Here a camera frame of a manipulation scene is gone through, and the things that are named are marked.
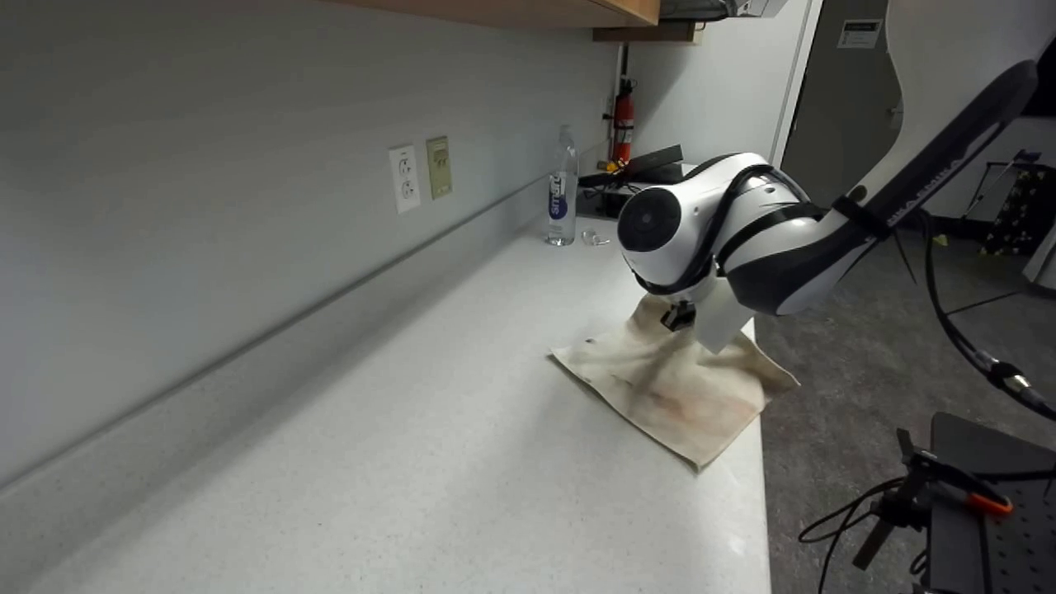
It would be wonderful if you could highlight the black clamp with orange handle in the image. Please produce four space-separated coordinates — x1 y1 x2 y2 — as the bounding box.
850 428 1015 567

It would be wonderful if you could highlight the white wall power outlet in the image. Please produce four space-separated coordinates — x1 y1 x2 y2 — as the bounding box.
389 147 424 210

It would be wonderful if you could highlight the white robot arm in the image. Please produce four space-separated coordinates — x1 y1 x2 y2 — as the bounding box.
616 60 1041 326

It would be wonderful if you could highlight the stained cream cloth napkin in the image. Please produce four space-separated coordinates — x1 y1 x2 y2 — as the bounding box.
550 297 799 472

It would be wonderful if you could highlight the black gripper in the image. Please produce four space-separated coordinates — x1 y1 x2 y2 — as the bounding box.
660 302 695 331

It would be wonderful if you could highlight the clear plastic water bottle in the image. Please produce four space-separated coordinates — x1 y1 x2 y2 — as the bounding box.
543 126 579 243

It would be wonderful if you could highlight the beige wall switch plate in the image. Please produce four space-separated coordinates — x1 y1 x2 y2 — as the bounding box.
426 134 451 198

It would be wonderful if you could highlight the red fire extinguisher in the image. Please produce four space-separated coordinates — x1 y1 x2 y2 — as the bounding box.
609 76 635 169

